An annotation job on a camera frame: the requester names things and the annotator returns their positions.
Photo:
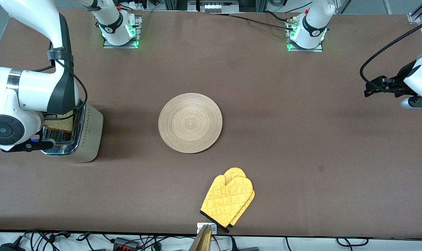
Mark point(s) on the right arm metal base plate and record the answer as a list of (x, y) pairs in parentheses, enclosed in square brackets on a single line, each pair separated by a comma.
[(138, 26)]

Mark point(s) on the black power adapter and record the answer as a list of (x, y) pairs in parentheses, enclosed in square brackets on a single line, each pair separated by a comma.
[(10, 248)]

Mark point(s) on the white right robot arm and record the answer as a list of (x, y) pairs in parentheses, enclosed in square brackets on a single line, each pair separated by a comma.
[(33, 94)]

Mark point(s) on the round wooden plate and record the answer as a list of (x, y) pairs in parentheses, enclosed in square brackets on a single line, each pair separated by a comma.
[(190, 123)]

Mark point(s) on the white power strip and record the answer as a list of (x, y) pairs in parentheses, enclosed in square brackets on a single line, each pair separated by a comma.
[(217, 7)]

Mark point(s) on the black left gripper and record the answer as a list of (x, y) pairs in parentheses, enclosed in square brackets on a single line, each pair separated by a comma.
[(400, 82)]

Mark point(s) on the brass coloured bar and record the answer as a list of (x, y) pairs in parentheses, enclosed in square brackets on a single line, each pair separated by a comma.
[(202, 242)]

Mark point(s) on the silver two-slot toaster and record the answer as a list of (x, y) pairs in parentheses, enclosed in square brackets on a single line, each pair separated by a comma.
[(89, 139)]

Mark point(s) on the red black connector block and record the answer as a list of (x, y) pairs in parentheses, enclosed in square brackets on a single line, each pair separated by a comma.
[(125, 243)]

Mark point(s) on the yellow quilted oven mitt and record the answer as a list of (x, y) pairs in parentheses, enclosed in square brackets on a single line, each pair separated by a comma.
[(228, 202), (235, 171)]

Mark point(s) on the brown bread slice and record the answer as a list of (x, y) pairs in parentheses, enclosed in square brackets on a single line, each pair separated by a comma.
[(61, 125)]

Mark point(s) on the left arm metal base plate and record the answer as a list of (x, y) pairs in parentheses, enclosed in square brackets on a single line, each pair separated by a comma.
[(319, 50)]

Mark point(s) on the aluminium frame corner post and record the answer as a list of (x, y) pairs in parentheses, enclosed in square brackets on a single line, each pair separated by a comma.
[(414, 18)]

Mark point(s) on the small metal clamp bracket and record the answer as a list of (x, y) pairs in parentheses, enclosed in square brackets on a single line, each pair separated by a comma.
[(214, 228)]

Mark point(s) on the black plug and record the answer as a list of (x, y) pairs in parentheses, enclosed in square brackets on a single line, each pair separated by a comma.
[(247, 249)]

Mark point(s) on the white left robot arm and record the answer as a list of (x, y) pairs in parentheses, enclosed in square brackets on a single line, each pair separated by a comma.
[(313, 28)]

